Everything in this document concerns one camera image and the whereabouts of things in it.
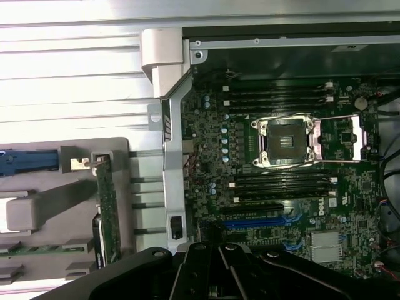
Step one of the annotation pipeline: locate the black and silver PC case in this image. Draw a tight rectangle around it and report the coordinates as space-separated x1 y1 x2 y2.
140 23 400 282

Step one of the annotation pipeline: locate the RAM slot with white clips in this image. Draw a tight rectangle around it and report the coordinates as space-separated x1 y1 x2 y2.
233 190 337 204
222 80 334 93
229 176 338 189
222 95 334 107

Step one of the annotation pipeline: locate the metal socket cover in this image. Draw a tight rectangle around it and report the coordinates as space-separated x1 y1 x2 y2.
312 114 369 163

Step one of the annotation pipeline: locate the grey plastic parts rack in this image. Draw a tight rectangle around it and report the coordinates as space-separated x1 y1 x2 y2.
0 136 131 285

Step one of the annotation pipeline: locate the hard disk in blue caddy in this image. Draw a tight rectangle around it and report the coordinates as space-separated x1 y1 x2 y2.
0 149 60 178

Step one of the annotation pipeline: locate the RAM slot with black clips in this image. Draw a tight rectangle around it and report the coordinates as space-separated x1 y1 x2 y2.
229 102 328 113
229 89 328 98
232 170 332 181
233 184 332 196

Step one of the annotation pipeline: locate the long black expansion slot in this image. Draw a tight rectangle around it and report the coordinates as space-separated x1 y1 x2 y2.
222 203 284 216

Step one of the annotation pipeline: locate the green RAM stick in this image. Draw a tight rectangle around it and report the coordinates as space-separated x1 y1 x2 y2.
0 246 86 256

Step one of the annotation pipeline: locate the green Dell motherboard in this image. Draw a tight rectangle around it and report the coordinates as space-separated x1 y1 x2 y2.
182 73 387 279

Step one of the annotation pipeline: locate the blue expansion slot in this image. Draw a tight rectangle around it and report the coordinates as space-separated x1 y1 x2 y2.
222 218 285 231

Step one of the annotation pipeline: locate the silver finned heatsink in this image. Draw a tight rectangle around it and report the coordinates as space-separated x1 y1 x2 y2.
310 231 341 264

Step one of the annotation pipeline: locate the CPU socket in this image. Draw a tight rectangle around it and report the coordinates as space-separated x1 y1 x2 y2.
251 116 316 167

